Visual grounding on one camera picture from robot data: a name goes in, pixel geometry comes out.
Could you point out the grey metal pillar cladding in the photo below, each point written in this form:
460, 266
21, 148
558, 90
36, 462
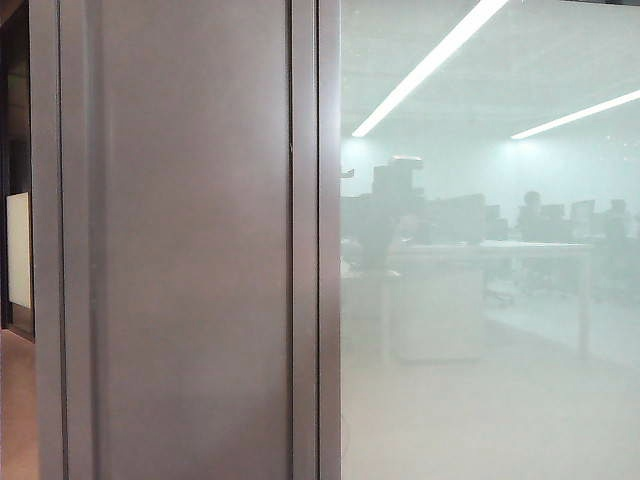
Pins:
190, 240

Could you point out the white backlit glass panel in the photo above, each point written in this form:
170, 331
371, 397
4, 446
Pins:
19, 250

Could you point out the large frosted glass wall panel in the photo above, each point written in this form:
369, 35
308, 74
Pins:
500, 390

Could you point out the dark door frame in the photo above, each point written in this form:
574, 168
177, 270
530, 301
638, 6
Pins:
15, 100

